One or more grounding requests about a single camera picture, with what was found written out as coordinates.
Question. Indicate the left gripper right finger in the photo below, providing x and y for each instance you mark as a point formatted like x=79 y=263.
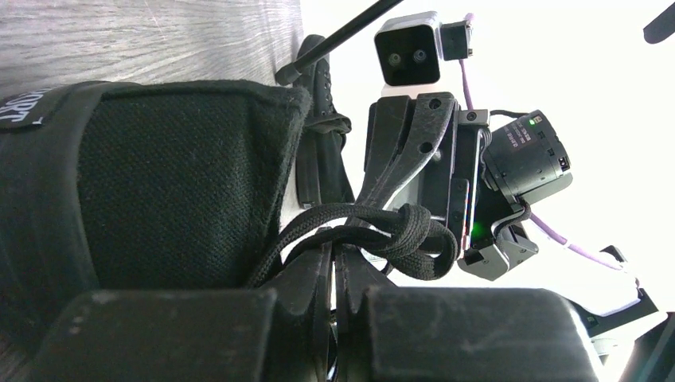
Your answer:
x=355 y=276

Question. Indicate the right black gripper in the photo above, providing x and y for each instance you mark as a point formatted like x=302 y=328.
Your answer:
x=408 y=135

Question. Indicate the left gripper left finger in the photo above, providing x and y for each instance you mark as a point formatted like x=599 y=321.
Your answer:
x=300 y=334

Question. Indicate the black canvas shoe with laces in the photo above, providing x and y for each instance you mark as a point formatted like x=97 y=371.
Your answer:
x=108 y=185

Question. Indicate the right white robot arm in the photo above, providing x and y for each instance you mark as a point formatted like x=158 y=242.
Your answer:
x=480 y=184

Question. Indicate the black music stand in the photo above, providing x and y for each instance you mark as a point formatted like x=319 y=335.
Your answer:
x=292 y=71

